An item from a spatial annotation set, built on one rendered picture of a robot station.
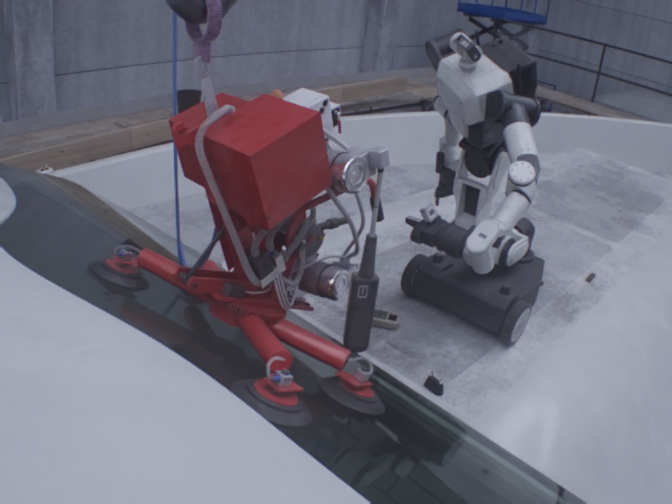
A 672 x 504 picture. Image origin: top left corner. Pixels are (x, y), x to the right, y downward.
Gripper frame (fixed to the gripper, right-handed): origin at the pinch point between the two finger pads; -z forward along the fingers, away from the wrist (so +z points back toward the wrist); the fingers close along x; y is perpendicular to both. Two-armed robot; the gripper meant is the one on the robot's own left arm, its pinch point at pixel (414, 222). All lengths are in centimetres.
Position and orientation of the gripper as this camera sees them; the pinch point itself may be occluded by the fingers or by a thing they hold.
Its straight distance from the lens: 177.6
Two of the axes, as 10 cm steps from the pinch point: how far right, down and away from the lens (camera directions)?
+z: 7.2, 3.8, -5.7
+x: 6.8, -5.2, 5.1
